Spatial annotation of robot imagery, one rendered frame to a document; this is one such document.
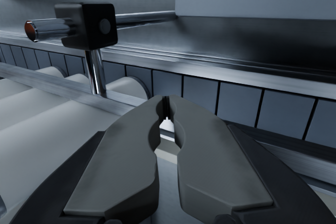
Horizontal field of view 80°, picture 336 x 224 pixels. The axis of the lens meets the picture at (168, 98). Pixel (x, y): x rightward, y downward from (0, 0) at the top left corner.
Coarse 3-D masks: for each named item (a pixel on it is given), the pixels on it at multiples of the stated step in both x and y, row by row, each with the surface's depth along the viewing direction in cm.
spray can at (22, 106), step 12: (12, 96) 21; (24, 96) 22; (36, 96) 22; (48, 96) 23; (60, 96) 24; (0, 108) 20; (12, 108) 20; (24, 108) 21; (36, 108) 22; (48, 108) 23; (0, 120) 19; (12, 120) 20
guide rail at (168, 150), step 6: (162, 138) 23; (162, 144) 22; (168, 144) 22; (174, 144) 22; (156, 150) 22; (162, 150) 21; (168, 150) 21; (174, 150) 21; (162, 156) 22; (168, 156) 21; (174, 156) 21; (174, 162) 21; (318, 192) 17; (324, 198) 16; (330, 198) 16; (330, 204) 16; (330, 210) 15
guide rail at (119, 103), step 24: (0, 72) 23; (24, 72) 21; (72, 96) 18; (96, 96) 16; (120, 96) 16; (168, 120) 13; (264, 144) 10; (288, 144) 10; (312, 144) 10; (312, 168) 10
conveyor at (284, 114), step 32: (32, 64) 35; (64, 64) 30; (128, 64) 26; (192, 96) 21; (224, 96) 19; (256, 96) 18; (288, 96) 16; (160, 128) 25; (288, 128) 17; (320, 128) 16
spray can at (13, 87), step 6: (54, 66) 31; (42, 72) 29; (48, 72) 29; (54, 72) 30; (60, 72) 30; (6, 78) 26; (0, 84) 25; (6, 84) 25; (12, 84) 25; (18, 84) 26; (24, 84) 26; (0, 90) 24; (6, 90) 25; (12, 90) 25; (18, 90) 26; (24, 90) 26; (0, 96) 24; (6, 96) 24
